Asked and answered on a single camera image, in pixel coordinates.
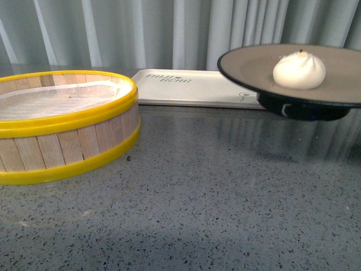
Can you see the brown plate with black rim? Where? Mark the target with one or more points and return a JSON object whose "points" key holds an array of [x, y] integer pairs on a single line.
{"points": [[251, 67]]}

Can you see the white steamed bun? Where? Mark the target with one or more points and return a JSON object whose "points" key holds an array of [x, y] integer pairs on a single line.
{"points": [[300, 70]]}

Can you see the white rectangular tray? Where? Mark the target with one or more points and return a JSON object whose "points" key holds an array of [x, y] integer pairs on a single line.
{"points": [[167, 87]]}

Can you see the grey pleated curtain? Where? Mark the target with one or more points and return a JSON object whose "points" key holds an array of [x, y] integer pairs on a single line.
{"points": [[165, 34]]}

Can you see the white mesh steamer liner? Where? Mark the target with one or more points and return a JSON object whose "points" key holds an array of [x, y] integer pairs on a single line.
{"points": [[60, 100]]}

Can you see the yellow rimmed bamboo steamer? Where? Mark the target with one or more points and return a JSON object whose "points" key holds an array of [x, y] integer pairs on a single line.
{"points": [[57, 147]]}

